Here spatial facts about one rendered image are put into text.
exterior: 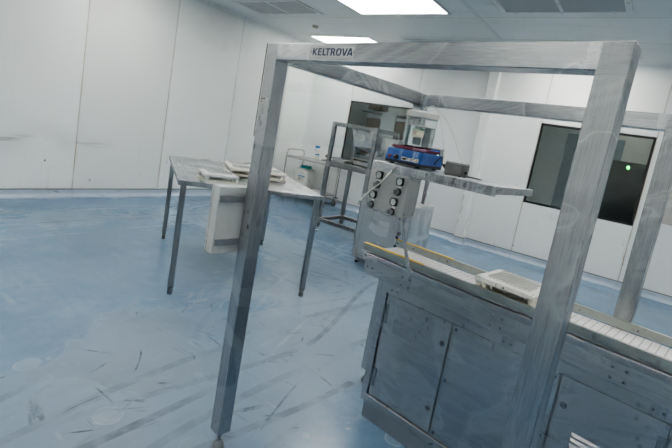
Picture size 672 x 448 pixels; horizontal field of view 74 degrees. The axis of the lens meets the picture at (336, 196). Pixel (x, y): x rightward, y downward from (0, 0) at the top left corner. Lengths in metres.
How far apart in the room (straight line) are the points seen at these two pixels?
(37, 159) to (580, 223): 5.87
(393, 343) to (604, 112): 1.53
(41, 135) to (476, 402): 5.43
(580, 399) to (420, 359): 0.65
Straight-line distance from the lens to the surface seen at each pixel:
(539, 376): 1.14
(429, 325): 2.12
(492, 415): 2.09
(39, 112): 6.22
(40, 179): 6.34
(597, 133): 1.06
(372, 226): 4.84
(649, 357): 1.78
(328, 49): 1.50
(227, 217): 1.74
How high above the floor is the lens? 1.36
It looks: 8 degrees down
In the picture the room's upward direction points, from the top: 10 degrees clockwise
